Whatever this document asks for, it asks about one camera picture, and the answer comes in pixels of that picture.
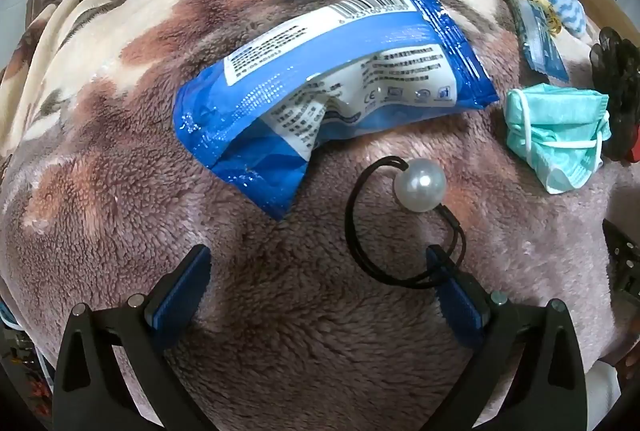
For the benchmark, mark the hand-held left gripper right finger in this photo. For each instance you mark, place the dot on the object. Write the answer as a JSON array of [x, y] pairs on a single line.
[[460, 311]]

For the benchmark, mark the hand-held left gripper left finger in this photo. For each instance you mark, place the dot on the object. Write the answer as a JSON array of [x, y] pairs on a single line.
[[182, 291]]

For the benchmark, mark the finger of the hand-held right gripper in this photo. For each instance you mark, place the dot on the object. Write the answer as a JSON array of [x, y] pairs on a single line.
[[627, 266]]

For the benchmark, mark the floral fleece blanket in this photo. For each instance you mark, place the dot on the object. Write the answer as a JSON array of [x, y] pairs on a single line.
[[300, 336]]

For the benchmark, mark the green face mask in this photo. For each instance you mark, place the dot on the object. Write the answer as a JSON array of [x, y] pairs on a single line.
[[555, 121]]

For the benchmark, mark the black flower hair clip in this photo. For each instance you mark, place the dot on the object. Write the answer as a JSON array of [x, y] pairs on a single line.
[[617, 76]]

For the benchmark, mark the small blue packet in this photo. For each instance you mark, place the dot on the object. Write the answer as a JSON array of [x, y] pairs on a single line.
[[542, 51]]

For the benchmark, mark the large blue white packet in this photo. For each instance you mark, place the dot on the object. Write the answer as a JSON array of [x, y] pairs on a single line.
[[280, 76]]

